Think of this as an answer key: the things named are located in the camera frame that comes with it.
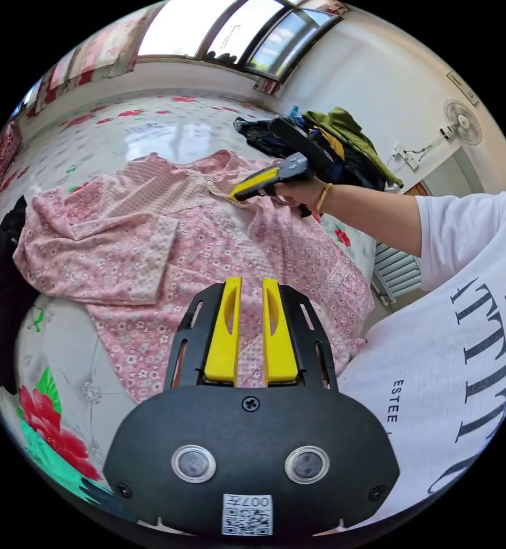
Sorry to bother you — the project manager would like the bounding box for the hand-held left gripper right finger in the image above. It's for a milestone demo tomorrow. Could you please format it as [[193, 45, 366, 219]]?
[[261, 277, 299, 385]]

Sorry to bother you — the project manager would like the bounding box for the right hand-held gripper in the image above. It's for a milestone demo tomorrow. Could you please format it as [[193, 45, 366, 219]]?
[[228, 152, 316, 218]]

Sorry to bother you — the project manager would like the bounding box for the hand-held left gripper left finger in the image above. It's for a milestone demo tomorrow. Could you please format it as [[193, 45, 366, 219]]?
[[204, 276, 243, 383]]

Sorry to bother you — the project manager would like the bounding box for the pink floral jacket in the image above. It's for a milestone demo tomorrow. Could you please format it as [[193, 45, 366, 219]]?
[[12, 149, 376, 405]]

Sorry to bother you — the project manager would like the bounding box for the person's right forearm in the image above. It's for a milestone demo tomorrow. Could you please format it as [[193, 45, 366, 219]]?
[[317, 182, 423, 259]]

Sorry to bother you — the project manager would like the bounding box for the bed with floral sheet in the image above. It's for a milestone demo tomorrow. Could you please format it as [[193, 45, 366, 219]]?
[[0, 87, 378, 525]]

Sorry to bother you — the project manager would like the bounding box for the pink floral curtain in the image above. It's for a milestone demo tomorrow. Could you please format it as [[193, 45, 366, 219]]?
[[20, 7, 169, 117]]

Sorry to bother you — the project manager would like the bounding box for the person's right hand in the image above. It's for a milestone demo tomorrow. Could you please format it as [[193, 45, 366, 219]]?
[[273, 174, 327, 215]]

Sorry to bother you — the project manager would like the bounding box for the pile of clothes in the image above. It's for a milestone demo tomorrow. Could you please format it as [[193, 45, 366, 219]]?
[[233, 106, 404, 192]]

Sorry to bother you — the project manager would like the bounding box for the white radiator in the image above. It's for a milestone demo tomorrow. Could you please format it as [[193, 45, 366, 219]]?
[[372, 241, 423, 306]]

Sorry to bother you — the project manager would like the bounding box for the window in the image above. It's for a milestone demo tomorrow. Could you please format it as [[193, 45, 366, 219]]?
[[136, 0, 344, 85]]

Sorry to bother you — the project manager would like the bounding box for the person's body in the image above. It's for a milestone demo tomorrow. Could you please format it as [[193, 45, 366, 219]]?
[[336, 183, 506, 529]]

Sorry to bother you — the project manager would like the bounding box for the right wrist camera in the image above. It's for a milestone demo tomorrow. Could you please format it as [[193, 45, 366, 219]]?
[[269, 116, 336, 165]]

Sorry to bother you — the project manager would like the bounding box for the white wall socket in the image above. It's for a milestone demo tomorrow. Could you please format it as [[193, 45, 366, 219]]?
[[391, 145, 421, 170]]

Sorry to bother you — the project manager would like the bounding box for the white wall fan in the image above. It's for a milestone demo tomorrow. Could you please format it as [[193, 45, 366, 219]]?
[[439, 99, 483, 147]]

